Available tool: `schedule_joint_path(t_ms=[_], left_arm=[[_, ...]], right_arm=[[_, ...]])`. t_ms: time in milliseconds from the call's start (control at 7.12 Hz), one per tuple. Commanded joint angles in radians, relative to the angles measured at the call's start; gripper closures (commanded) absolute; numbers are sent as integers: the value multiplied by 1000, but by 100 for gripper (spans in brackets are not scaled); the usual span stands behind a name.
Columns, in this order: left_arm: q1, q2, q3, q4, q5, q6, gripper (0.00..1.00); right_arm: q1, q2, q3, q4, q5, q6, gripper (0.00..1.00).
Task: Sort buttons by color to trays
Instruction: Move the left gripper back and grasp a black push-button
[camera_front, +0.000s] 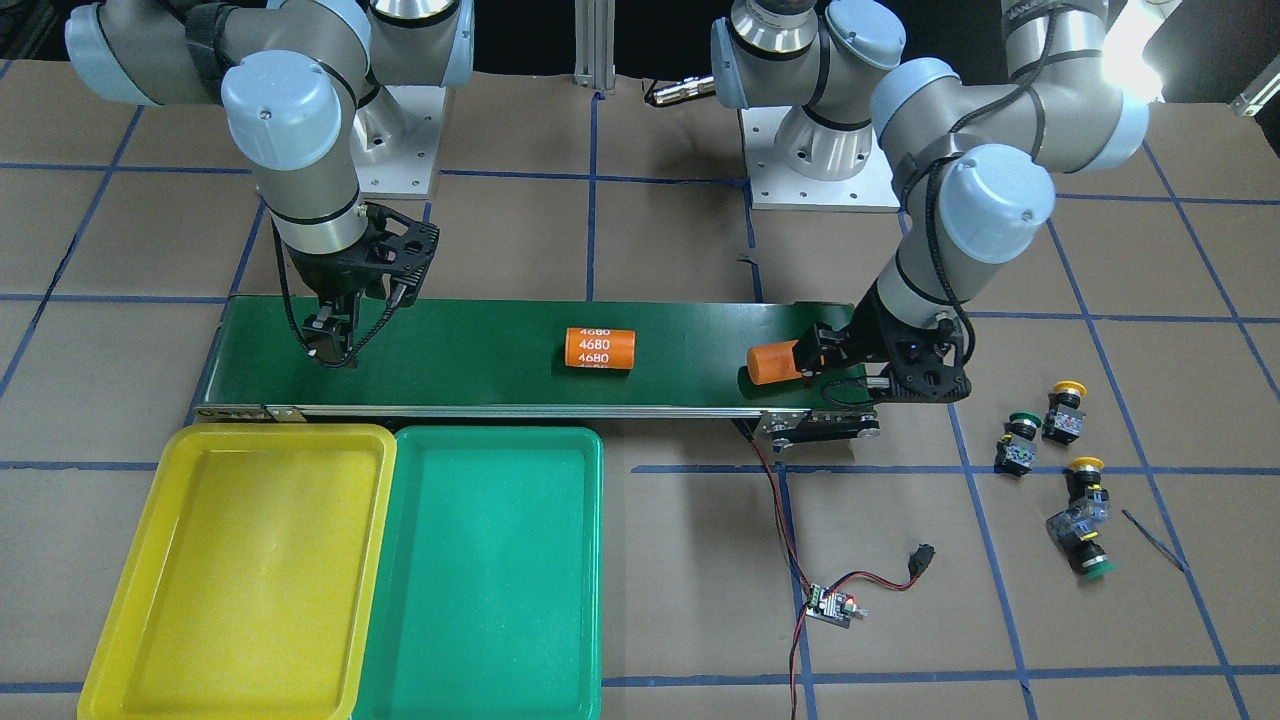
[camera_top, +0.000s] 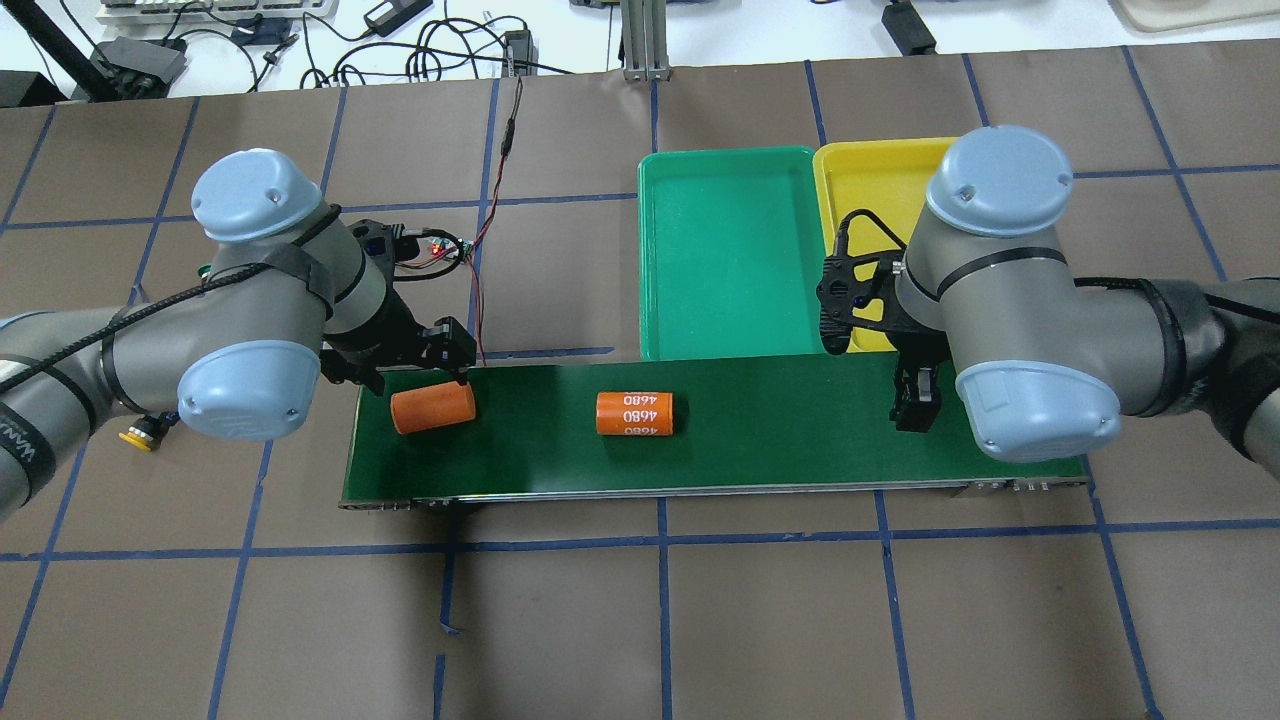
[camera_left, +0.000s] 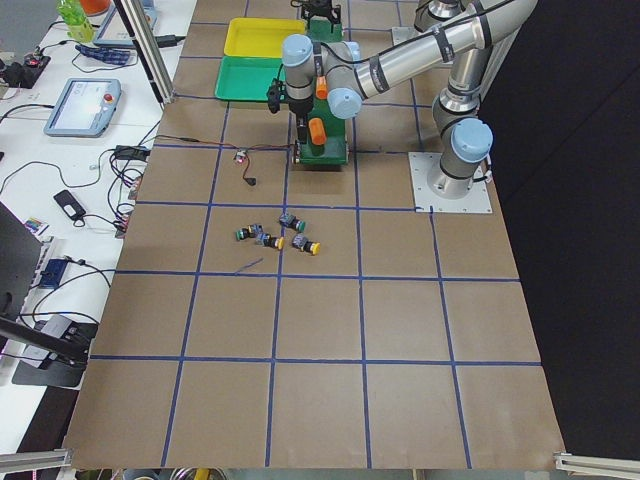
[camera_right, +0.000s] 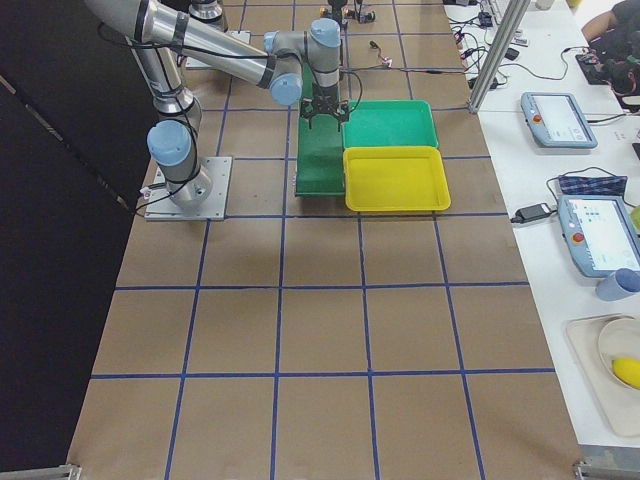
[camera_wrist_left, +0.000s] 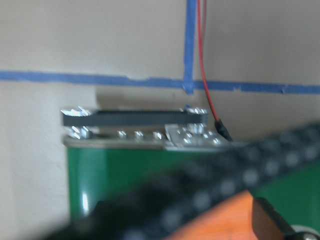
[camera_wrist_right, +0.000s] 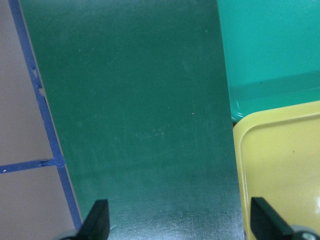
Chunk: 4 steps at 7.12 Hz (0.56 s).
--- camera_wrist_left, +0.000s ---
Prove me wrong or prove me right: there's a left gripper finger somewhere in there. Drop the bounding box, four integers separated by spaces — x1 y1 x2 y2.
251 197 320 240

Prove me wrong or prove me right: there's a plain orange cylinder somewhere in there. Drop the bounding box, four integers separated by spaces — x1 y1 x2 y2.
166 191 257 240

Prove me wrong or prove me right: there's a green conveyor belt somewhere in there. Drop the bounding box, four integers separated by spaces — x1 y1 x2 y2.
61 107 320 218

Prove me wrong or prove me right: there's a red black wire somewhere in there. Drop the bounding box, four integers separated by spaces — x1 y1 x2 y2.
196 0 232 141

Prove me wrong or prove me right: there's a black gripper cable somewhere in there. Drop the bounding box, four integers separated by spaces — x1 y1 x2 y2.
44 119 320 240

